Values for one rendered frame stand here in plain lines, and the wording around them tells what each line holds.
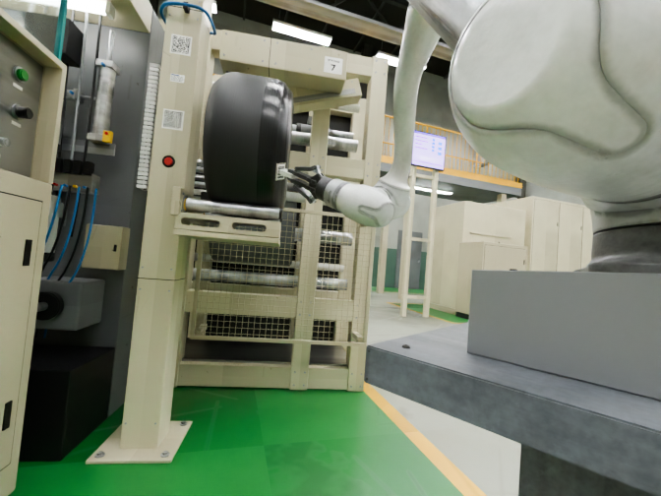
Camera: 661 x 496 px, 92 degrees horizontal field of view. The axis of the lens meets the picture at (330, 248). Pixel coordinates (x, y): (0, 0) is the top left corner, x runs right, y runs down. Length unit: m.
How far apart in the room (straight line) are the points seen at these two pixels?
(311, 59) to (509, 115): 1.57
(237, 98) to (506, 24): 0.99
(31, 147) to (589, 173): 1.30
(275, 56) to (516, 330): 1.63
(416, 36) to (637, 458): 0.81
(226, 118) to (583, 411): 1.10
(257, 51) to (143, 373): 1.47
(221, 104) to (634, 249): 1.08
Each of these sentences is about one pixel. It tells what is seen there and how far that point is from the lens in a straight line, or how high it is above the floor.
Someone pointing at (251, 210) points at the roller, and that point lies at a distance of 1.19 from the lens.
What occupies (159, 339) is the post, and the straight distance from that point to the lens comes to 1.36.
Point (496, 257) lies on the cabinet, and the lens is 5.61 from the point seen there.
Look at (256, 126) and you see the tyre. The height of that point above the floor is 1.16.
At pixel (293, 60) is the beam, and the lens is 1.79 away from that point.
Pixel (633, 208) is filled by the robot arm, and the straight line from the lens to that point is 0.46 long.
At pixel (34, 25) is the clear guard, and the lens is 1.35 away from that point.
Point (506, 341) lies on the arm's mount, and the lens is 0.38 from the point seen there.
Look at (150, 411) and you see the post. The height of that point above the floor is 0.14.
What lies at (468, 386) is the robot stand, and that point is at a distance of 0.31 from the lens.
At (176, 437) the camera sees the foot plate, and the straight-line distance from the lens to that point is 1.55.
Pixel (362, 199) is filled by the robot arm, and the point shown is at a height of 0.91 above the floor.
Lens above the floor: 0.74
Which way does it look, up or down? 3 degrees up
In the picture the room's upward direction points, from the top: 5 degrees clockwise
